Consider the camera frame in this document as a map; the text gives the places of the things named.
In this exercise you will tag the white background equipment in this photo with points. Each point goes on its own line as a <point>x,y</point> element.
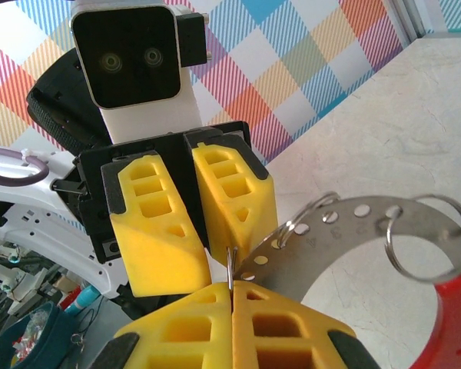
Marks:
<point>17,286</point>

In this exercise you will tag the aluminium back rail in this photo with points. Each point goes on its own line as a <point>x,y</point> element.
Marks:
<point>453,34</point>

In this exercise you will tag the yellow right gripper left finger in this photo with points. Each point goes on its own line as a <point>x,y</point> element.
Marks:
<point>215,307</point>

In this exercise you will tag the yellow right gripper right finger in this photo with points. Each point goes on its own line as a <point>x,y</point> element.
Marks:
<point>242,346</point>

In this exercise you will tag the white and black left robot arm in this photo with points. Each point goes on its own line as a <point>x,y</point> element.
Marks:
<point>57,238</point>

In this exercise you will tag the metal and red key hoop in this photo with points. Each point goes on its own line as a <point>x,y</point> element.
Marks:
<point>349,227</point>

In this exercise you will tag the teal storage basket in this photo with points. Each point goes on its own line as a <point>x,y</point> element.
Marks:
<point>96,346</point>

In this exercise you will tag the teal and white bottle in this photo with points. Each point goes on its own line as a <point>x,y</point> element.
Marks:
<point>85,298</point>

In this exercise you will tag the aluminium frame post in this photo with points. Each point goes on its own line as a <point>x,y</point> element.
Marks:
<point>422,19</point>

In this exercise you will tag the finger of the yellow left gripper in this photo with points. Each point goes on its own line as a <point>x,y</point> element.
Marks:
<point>234,200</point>
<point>157,246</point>

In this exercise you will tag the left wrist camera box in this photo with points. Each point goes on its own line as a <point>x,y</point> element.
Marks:
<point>127,57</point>

